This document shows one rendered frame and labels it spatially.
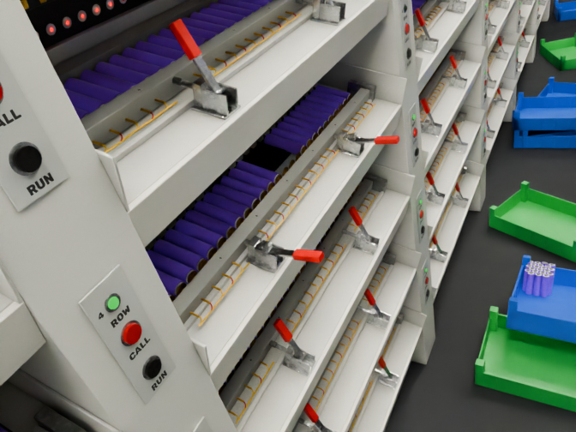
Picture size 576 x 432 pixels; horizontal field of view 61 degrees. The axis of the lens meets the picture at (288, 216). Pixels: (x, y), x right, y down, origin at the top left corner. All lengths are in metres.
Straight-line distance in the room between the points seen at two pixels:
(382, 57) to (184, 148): 0.53
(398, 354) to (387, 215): 0.40
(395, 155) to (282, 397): 0.51
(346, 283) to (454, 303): 0.76
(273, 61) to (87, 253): 0.32
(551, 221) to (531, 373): 0.63
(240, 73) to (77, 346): 0.33
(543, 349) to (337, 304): 0.78
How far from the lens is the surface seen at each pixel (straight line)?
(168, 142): 0.45
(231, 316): 0.54
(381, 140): 0.74
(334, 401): 0.93
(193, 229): 0.61
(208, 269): 0.56
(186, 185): 0.43
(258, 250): 0.57
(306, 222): 0.64
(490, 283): 1.61
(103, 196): 0.37
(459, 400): 1.35
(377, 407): 1.15
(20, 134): 0.33
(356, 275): 0.84
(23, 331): 0.36
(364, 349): 0.99
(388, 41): 0.89
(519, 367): 1.42
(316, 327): 0.77
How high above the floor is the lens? 1.13
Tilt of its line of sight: 34 degrees down
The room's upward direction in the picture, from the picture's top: 15 degrees counter-clockwise
